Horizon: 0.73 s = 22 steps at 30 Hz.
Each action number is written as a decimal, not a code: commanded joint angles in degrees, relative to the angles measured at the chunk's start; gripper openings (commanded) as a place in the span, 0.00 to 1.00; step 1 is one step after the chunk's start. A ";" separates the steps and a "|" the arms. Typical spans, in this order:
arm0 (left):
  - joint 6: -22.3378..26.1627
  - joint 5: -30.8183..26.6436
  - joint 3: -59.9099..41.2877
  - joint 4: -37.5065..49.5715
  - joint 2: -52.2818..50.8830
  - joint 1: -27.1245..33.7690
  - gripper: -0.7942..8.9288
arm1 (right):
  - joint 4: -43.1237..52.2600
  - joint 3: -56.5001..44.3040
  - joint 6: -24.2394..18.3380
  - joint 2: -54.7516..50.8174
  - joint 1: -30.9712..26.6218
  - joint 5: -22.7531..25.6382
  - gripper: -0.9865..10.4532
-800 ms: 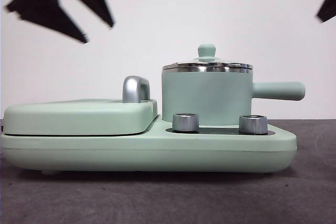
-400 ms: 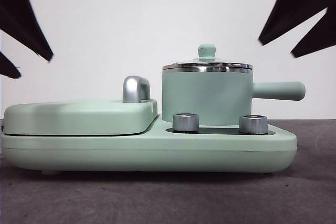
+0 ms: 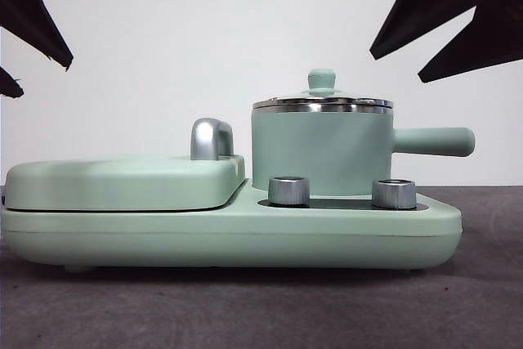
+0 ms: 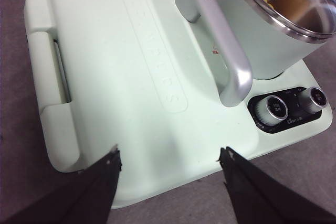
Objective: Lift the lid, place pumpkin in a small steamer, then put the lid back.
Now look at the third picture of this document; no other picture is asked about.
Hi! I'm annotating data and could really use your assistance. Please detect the glass lid with green knob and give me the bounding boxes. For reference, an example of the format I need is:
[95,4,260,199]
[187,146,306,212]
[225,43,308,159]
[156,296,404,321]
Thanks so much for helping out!
[252,68,394,114]

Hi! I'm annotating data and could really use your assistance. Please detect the mint green steamer pot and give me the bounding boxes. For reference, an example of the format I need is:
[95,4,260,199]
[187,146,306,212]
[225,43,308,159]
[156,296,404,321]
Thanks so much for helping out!
[249,100,476,198]

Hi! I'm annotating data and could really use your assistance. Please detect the mint green hinged griddle cover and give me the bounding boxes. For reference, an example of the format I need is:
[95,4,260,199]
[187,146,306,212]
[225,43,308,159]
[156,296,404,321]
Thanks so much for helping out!
[4,153,246,212]

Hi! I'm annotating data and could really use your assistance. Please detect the silver control dial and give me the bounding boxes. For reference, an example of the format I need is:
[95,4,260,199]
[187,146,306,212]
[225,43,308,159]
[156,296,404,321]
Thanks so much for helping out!
[267,176,311,206]
[371,177,417,208]

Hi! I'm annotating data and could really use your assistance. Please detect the mint green cooker base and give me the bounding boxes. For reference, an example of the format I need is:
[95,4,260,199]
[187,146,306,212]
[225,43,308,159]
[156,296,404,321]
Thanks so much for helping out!
[0,179,463,275]

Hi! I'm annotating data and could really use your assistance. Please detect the silver griddle cover handle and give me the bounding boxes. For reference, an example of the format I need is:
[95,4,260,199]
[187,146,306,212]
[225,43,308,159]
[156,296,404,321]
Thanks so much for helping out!
[190,118,235,161]

